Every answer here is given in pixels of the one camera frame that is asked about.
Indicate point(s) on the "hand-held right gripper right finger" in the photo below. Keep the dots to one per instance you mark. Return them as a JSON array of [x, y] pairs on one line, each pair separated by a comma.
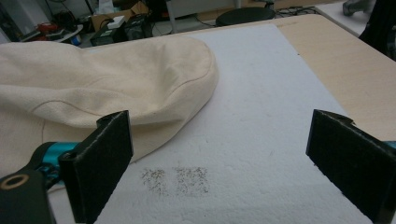
[[351, 161]]

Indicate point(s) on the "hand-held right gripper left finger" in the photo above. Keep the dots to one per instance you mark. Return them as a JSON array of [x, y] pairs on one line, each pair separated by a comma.
[[96, 165]]

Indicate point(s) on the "cream canvas bag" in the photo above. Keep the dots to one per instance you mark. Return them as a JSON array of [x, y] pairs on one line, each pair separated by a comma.
[[102, 84]]

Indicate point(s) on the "white foam mat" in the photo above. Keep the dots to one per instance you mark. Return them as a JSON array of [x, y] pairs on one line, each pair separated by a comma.
[[249, 133]]

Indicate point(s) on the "black equipment case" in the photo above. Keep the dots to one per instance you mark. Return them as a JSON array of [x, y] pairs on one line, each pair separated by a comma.
[[107, 35]]

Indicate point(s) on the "red tool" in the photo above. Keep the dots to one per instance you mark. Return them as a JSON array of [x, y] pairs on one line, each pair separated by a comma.
[[46, 28]]

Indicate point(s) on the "brown cardboard box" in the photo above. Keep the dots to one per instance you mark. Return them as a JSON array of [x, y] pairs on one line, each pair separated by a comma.
[[120, 14]]

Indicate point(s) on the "grey object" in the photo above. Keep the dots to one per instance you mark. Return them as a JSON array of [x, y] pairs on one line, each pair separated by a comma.
[[355, 6]]

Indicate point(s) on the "black round stool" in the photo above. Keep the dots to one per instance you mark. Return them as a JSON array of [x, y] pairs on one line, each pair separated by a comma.
[[245, 15]]

